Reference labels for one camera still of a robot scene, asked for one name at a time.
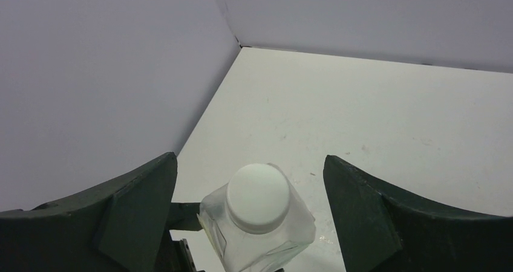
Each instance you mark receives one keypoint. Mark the white bottle cap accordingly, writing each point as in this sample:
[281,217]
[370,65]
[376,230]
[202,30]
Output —
[258,198]

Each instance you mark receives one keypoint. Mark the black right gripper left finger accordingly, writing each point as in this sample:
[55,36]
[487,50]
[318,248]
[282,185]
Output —
[114,226]

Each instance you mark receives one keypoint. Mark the clear square plastic bottle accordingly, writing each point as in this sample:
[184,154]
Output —
[242,251]

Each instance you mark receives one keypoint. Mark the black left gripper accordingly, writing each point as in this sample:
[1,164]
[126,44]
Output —
[175,256]

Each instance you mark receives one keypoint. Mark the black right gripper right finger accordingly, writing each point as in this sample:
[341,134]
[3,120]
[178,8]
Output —
[382,227]

